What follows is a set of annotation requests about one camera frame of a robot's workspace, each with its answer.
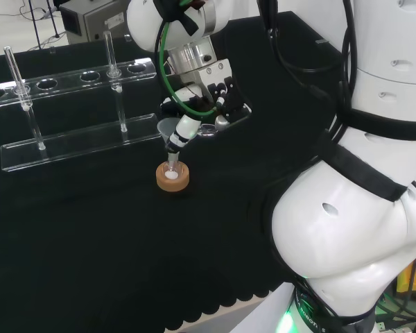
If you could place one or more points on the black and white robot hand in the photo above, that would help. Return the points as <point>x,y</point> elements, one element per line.
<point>215,76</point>

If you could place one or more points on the clear plastic funnel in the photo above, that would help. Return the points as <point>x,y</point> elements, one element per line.
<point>165,126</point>

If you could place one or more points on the small clear weighing funnel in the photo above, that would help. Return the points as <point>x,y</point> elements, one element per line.
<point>208,131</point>

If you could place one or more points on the round-bottom glass flask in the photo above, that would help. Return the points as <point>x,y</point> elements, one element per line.
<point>172,172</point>

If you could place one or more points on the clear acrylic funnel stand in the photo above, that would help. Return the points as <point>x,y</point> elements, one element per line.
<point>73,145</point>

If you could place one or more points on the small clear cloth clip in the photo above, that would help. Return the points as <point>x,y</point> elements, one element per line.
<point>127,38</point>
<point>52,51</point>

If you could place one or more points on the grey cloth clip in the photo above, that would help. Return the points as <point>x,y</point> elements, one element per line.
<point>322,41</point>

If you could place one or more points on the grey metal box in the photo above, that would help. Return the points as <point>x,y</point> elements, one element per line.
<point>90,21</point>

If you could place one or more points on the black tripod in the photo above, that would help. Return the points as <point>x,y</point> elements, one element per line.
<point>34,21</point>

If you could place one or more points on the black bench cloth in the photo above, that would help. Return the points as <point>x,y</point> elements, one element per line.
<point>90,243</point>

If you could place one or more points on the yellow stop button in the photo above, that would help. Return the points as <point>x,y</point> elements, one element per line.
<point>407,277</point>

